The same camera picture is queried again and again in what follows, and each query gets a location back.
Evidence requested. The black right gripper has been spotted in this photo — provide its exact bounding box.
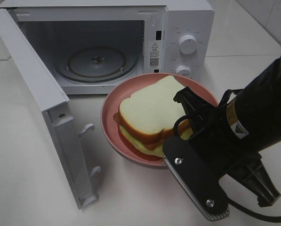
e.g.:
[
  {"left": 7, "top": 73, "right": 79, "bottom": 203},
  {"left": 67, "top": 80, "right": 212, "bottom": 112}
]
[{"left": 173, "top": 87, "right": 281, "bottom": 207}]

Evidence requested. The pink round plate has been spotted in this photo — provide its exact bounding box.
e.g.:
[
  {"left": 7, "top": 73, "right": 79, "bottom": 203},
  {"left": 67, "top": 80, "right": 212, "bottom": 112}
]
[{"left": 101, "top": 73, "right": 218, "bottom": 169}]

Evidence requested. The white bread sandwich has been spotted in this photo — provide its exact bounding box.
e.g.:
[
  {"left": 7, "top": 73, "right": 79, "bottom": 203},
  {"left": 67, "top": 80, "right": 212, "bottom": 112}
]
[{"left": 113, "top": 75, "right": 185, "bottom": 158}]

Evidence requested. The white microwave door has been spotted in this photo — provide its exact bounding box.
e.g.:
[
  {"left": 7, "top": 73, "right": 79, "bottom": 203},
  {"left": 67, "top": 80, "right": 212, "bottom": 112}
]
[{"left": 0, "top": 9, "right": 101, "bottom": 209}]

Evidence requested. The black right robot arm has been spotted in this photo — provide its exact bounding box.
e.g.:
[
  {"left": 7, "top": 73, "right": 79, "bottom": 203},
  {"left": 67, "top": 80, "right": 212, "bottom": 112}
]
[{"left": 163, "top": 56, "right": 281, "bottom": 213}]

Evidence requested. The white lower timer knob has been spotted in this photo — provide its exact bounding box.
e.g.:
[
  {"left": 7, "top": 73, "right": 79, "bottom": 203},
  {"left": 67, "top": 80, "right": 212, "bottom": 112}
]
[{"left": 176, "top": 65, "right": 192, "bottom": 78}]

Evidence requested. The white upper power knob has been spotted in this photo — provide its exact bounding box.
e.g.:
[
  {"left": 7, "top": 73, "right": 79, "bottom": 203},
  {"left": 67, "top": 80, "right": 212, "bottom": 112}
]
[{"left": 178, "top": 34, "right": 197, "bottom": 55}]

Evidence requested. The white adjacent table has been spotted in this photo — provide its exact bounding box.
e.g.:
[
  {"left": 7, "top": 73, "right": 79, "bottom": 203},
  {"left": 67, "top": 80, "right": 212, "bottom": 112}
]
[{"left": 206, "top": 0, "right": 281, "bottom": 57}]

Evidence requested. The white warning label sticker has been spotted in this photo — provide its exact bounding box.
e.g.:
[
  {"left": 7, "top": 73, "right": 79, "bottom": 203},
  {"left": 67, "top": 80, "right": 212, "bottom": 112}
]
[{"left": 147, "top": 40, "right": 163, "bottom": 69}]

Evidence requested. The glass microwave turntable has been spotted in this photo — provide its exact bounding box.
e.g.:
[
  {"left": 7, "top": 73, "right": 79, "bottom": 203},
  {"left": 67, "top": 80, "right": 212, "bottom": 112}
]
[{"left": 55, "top": 46, "right": 139, "bottom": 83}]

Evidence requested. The white microwave oven body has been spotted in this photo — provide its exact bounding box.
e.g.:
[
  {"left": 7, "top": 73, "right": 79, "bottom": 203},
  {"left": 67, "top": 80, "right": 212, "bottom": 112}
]
[{"left": 0, "top": 0, "right": 214, "bottom": 95}]

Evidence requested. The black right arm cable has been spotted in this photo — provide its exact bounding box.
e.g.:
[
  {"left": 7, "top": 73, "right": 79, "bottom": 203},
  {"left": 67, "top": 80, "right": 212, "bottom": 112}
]
[{"left": 173, "top": 89, "right": 281, "bottom": 222}]

